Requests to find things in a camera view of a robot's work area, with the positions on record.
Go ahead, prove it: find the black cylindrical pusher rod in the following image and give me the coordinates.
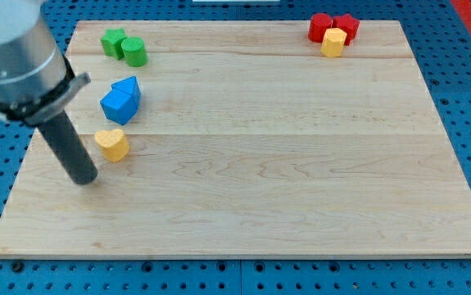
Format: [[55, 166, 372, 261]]
[[38, 111, 97, 185]]

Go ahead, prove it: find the yellow heart block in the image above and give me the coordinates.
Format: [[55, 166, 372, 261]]
[[94, 129, 130, 162]]

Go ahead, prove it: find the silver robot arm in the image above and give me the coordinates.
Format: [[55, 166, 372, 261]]
[[0, 0, 97, 184]]

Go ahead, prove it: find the yellow hexagon block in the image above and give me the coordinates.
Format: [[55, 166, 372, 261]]
[[320, 28, 347, 57]]

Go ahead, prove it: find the blue cube block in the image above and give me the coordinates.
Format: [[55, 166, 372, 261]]
[[100, 89, 139, 125]]

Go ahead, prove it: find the blue triangle block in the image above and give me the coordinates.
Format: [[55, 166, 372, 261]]
[[111, 76, 141, 106]]

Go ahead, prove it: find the green star block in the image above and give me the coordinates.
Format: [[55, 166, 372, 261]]
[[100, 28, 127, 60]]

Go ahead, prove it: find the green cylinder block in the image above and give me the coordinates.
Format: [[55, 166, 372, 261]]
[[121, 37, 148, 67]]

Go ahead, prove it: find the wooden board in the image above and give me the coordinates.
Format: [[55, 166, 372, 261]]
[[0, 20, 471, 260]]

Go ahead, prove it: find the red cylinder block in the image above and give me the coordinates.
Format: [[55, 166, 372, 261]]
[[307, 13, 333, 43]]

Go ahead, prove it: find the red star block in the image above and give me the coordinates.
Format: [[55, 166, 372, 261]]
[[332, 13, 360, 46]]

